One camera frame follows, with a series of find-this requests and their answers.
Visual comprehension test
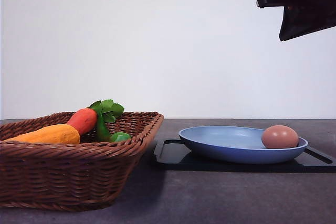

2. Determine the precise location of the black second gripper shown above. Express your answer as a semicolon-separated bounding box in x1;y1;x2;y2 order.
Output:
256;0;336;41

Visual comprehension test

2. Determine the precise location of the brown egg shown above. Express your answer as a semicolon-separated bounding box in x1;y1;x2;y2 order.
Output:
261;125;299;149

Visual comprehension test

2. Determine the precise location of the blue plate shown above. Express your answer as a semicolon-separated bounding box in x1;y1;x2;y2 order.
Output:
178;126;308;165

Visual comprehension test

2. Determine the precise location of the brown wicker basket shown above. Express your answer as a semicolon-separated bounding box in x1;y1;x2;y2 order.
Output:
0;112;164;212

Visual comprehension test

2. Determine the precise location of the black tray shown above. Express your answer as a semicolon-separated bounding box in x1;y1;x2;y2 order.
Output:
153;139;336;173

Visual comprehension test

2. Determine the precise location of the green toy vegetable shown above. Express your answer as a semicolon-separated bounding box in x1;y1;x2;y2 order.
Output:
90;105;131;142

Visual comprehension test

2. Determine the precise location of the orange toy carrot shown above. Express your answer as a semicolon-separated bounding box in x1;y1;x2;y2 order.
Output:
67;108;98;136

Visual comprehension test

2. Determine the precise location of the yellow toy vegetable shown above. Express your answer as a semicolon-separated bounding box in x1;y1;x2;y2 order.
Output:
4;124;80;144

